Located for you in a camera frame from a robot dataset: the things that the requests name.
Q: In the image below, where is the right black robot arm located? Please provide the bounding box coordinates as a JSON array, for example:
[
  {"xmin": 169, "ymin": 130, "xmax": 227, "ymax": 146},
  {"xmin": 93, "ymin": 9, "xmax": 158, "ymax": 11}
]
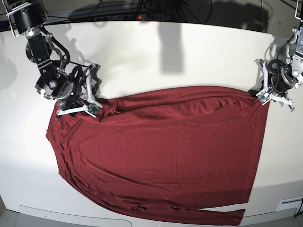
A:
[{"xmin": 2, "ymin": 0, "xmax": 102, "ymax": 120}]

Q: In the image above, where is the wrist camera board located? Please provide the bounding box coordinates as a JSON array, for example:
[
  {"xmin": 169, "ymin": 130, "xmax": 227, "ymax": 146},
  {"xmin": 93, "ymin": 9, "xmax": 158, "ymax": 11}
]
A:
[
  {"xmin": 86, "ymin": 103, "xmax": 101, "ymax": 118},
  {"xmin": 256, "ymin": 89, "xmax": 271, "ymax": 105}
]

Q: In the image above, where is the black cable bundle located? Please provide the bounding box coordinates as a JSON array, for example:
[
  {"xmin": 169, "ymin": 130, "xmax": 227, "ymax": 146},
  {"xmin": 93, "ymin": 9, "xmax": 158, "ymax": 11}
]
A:
[{"xmin": 132, "ymin": 0, "xmax": 214, "ymax": 23}]

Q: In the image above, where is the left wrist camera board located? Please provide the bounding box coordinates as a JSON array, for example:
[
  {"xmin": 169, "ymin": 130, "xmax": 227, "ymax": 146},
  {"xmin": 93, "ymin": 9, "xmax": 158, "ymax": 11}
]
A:
[{"xmin": 256, "ymin": 89, "xmax": 271, "ymax": 105}]

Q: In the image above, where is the black power strip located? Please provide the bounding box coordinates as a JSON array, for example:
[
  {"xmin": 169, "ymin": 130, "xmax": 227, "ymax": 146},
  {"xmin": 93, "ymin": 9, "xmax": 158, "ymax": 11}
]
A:
[{"xmin": 94, "ymin": 14, "xmax": 146, "ymax": 22}]

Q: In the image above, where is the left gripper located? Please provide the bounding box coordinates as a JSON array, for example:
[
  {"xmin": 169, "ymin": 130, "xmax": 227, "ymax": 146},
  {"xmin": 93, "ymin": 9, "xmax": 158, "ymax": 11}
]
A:
[{"xmin": 258, "ymin": 59, "xmax": 303, "ymax": 111}]

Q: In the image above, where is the red long-sleeve T-shirt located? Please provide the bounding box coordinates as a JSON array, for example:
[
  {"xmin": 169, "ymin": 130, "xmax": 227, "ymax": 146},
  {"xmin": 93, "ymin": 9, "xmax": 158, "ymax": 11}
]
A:
[{"xmin": 46, "ymin": 86, "xmax": 268, "ymax": 226}]

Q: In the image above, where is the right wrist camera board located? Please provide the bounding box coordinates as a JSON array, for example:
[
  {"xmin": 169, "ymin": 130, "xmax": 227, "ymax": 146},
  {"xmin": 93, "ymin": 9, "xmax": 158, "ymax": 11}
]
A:
[{"xmin": 86, "ymin": 103, "xmax": 101, "ymax": 118}]

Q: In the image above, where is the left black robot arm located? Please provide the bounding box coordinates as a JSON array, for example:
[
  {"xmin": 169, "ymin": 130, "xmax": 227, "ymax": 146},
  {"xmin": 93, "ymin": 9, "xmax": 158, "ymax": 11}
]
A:
[{"xmin": 256, "ymin": 0, "xmax": 303, "ymax": 111}]

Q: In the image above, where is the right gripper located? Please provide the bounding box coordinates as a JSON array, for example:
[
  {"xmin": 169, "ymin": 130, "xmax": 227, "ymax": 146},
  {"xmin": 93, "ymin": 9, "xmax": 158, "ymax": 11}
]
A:
[{"xmin": 35, "ymin": 65, "xmax": 102, "ymax": 121}]

